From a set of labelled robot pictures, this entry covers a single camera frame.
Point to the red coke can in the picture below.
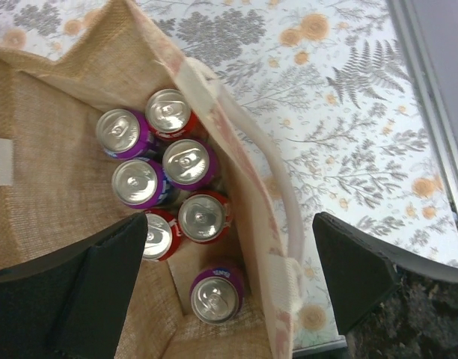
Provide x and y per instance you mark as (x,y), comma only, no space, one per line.
(169,115)
(164,235)
(205,216)

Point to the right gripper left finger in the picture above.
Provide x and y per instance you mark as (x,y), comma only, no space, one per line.
(72,303)

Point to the brown jute canvas bag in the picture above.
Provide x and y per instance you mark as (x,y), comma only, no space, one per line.
(55,186)

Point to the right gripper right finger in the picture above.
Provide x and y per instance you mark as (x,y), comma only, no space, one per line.
(388,302)

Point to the floral patterned tablecloth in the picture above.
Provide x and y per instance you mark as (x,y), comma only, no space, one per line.
(327,81)

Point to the red coke can front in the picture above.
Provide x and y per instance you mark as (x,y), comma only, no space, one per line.
(205,216)

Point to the purple fanta can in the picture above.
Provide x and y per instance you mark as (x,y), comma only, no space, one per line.
(125,134)
(141,183)
(190,164)
(217,293)

